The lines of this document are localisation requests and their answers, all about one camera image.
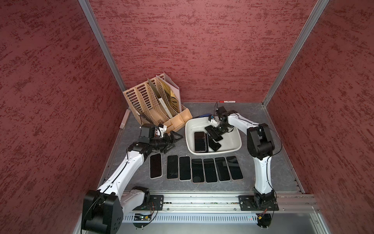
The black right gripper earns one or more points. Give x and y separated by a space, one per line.
226 130

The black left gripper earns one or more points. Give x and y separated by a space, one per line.
168 143

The black phone without case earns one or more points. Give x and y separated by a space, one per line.
215 146

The dark phone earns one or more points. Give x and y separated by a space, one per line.
200 142

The small phone pink case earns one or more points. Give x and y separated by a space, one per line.
234 168

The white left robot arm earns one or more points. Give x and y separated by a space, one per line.
104 208

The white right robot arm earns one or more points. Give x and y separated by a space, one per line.
260 146

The white plastic storage tub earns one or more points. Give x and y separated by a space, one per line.
231 141

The blue pen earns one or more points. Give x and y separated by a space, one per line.
204 115

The red marker pen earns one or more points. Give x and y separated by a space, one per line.
227 101

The gold patterned folder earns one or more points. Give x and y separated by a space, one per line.
171 96

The beige desk file organizer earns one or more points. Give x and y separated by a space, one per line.
149 104

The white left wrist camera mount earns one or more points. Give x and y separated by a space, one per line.
161 130

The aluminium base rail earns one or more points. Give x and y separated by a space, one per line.
210 208

